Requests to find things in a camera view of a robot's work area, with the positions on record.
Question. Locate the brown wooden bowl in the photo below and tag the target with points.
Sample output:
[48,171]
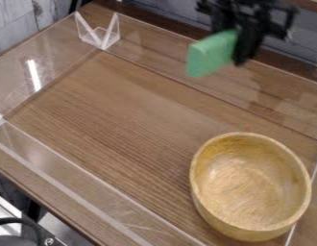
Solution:
[250,186]

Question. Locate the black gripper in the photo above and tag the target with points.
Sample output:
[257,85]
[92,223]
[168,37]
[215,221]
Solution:
[258,18]

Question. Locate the clear acrylic corner bracket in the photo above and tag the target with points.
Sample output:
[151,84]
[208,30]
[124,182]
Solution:
[101,38]

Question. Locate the clear acrylic tray wall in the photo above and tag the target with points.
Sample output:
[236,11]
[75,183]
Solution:
[111,170]

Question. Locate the green rectangular block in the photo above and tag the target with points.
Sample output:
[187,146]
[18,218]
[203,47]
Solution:
[210,53]

